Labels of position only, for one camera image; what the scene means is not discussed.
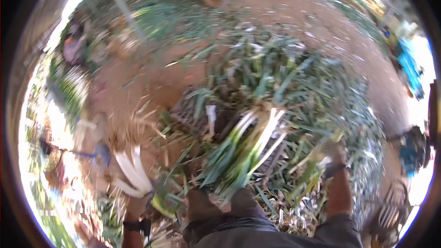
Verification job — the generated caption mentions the person's right hand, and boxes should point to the person's right hand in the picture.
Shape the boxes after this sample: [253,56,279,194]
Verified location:
[319,139,347,166]

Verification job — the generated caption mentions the person's left hand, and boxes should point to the person's left hand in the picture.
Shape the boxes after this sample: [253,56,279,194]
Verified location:
[125,192,154,222]

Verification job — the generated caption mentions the bunch of white-stalked green onions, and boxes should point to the bunch of white-stalked green onions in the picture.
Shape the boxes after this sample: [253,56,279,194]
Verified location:
[106,121,181,218]

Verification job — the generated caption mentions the black wrist band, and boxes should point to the black wrist band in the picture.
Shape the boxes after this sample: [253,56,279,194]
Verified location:
[122,219,152,237]
[322,162,348,180]

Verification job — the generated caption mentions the person's legs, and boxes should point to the person's legs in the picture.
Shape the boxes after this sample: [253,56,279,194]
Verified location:
[186,187,267,224]

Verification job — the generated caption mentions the pile of green onion leaves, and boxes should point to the pile of green onion leaves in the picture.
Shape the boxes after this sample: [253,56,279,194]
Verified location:
[160,29,388,229]

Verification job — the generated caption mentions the bundle of green onions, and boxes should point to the bundle of green onions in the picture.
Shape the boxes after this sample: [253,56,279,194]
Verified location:
[198,106,288,202]

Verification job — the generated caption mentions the dark woven crate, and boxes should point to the dark woven crate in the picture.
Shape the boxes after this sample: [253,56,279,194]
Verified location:
[170,88,242,140]

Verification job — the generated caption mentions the person's body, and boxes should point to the person's body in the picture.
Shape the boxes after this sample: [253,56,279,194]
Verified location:
[182,212,364,248]

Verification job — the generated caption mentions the grey pole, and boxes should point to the grey pole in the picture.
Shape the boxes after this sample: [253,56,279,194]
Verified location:
[105,0,147,42]

